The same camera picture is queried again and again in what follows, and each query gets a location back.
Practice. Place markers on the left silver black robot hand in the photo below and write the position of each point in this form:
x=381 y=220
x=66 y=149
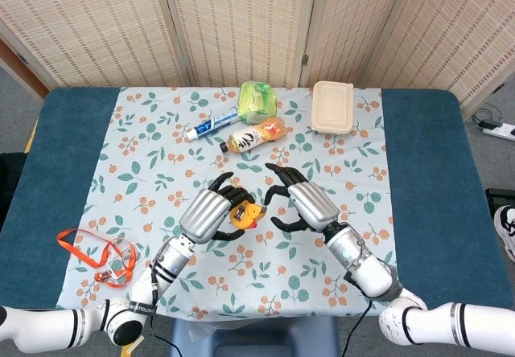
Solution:
x=207 y=214

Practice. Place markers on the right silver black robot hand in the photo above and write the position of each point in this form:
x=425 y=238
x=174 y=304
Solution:
x=306 y=204

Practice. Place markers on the yellow tape measure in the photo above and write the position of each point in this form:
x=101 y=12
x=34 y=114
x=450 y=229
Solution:
x=245 y=215

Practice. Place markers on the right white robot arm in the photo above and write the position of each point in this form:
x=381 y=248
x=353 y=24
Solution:
x=386 y=292

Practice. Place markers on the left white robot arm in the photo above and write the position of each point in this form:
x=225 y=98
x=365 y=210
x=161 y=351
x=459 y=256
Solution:
x=120 y=300

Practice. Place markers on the floral printed tablecloth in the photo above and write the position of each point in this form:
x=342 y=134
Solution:
x=249 y=260

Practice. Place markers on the orange drink bottle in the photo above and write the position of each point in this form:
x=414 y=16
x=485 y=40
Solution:
x=253 y=135

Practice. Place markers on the blue white toothpaste tube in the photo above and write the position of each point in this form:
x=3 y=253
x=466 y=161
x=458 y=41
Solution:
x=212 y=124

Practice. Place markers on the beige lidded food container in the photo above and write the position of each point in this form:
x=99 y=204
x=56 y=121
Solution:
x=332 y=107

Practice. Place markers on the green snack bag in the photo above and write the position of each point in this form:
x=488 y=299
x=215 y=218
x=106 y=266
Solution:
x=256 y=100

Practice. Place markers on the blue plastic stool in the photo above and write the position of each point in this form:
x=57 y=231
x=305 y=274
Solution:
x=253 y=337

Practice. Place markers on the blue table cover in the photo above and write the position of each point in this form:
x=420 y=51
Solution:
x=434 y=172

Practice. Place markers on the woven folding screen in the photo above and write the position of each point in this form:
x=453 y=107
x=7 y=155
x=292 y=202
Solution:
x=257 y=23

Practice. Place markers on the black white sneaker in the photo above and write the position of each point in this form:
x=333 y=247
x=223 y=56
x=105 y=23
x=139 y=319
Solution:
x=506 y=228

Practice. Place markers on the white power strip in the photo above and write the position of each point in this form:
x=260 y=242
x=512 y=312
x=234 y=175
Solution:
x=499 y=130

